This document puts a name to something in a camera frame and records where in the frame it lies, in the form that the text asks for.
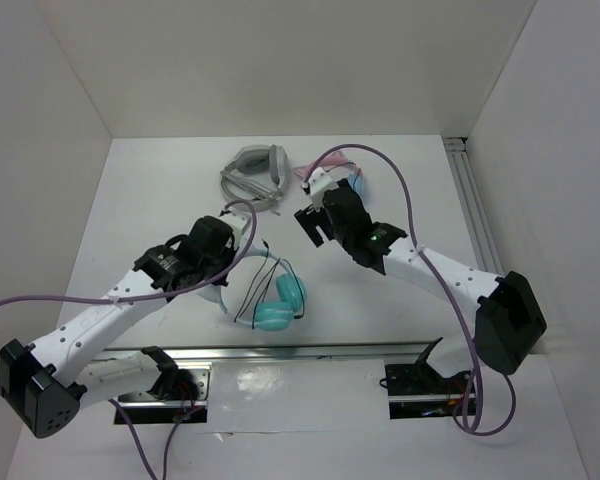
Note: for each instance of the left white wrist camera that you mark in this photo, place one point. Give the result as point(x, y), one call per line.
point(239, 222)

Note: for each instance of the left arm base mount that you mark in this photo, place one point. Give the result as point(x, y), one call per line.
point(178, 395)

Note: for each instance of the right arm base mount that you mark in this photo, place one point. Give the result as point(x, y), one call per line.
point(416, 390)

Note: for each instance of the aluminium front rail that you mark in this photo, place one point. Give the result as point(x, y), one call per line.
point(288, 352)

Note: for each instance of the aluminium side rail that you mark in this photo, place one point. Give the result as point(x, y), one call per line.
point(482, 238)

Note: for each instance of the grey white headphones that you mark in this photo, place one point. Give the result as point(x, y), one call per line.
point(253, 160)

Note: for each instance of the teal cat-ear headphones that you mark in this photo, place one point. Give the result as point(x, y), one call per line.
point(276, 297)

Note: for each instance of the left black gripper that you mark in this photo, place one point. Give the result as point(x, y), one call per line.
point(229, 245)

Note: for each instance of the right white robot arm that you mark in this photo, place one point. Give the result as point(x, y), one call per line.
point(502, 320)

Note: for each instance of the pink blue cat-ear headphones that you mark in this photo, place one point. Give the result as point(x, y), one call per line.
point(340, 167)

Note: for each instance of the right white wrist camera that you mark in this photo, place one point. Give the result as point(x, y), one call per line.
point(319, 182)

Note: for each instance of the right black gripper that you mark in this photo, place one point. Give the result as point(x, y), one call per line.
point(309, 219)

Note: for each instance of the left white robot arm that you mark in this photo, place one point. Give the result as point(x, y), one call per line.
point(50, 380)

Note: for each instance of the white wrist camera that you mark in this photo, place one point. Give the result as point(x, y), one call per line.
point(319, 182)
point(239, 222)

